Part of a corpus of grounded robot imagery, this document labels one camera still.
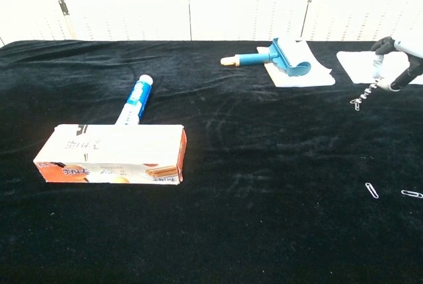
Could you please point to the orange white biscuit box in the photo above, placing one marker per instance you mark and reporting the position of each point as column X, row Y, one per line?
column 112, row 145

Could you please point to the silver magnetic bead chain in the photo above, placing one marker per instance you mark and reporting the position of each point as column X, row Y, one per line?
column 369, row 90

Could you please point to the white paper sheet right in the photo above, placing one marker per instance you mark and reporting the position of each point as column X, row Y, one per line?
column 357, row 66

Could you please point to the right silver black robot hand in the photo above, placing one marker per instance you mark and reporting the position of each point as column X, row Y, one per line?
column 385, row 45

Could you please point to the black velvet tablecloth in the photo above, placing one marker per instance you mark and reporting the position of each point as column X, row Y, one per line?
column 231, row 165

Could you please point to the blue white toothpaste tube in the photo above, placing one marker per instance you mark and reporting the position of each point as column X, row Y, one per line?
column 137, row 99

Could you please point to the blue lint roller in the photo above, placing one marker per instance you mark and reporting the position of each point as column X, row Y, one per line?
column 284, row 59

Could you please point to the white paper sheet pad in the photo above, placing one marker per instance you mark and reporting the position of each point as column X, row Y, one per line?
column 314, row 76

